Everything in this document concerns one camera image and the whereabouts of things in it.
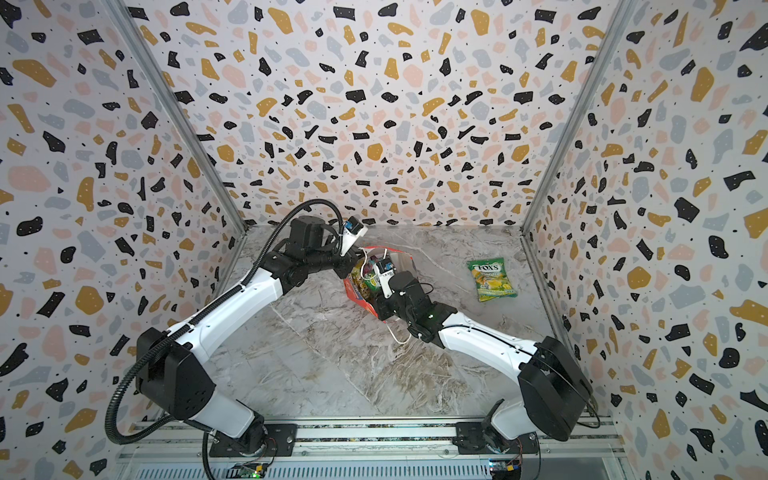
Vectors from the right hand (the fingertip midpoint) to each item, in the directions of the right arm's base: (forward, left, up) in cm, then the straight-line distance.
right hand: (370, 287), depth 80 cm
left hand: (+7, +1, +8) cm, 11 cm away
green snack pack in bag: (+3, +1, -5) cm, 6 cm away
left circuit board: (-39, +27, -19) cm, 52 cm away
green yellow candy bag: (+16, -39, -18) cm, 46 cm away
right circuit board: (-38, -34, -21) cm, 55 cm away
